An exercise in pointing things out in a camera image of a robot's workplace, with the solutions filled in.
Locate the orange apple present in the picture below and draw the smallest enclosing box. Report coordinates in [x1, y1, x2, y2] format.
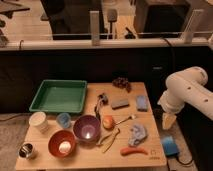
[102, 115, 115, 130]

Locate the blue box on floor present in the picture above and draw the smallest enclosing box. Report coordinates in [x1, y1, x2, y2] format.
[161, 136, 179, 157]

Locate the purple bowl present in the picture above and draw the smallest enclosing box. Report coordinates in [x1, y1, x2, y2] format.
[73, 115, 101, 142]

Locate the black handled brush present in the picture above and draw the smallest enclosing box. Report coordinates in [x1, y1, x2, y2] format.
[94, 93, 108, 119]

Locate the white paper cup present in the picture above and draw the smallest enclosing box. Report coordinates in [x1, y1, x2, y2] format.
[29, 112, 48, 133]

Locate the black cable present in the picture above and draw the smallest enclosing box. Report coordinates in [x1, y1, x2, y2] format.
[161, 36, 177, 76]

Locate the bunch of dark grapes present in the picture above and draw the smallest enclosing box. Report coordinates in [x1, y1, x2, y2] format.
[112, 77, 131, 93]

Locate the grey rectangular block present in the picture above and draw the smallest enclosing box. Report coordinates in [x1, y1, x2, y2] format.
[111, 99, 129, 110]

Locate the wooden board table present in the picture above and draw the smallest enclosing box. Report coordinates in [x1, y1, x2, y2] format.
[15, 82, 166, 171]

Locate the blue sponge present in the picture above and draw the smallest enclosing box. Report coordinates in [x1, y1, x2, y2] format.
[136, 95, 148, 111]

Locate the orange carrot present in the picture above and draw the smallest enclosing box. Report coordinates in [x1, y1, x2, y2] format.
[120, 147, 148, 156]

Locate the small metal cup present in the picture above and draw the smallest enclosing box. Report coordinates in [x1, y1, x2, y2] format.
[18, 143, 36, 159]

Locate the red bowl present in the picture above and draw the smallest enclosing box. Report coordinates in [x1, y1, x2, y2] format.
[48, 130, 76, 158]

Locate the green plastic tray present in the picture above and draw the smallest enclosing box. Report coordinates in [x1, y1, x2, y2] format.
[29, 80, 87, 114]

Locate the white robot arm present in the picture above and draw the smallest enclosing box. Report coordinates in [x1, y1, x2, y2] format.
[158, 67, 213, 130]

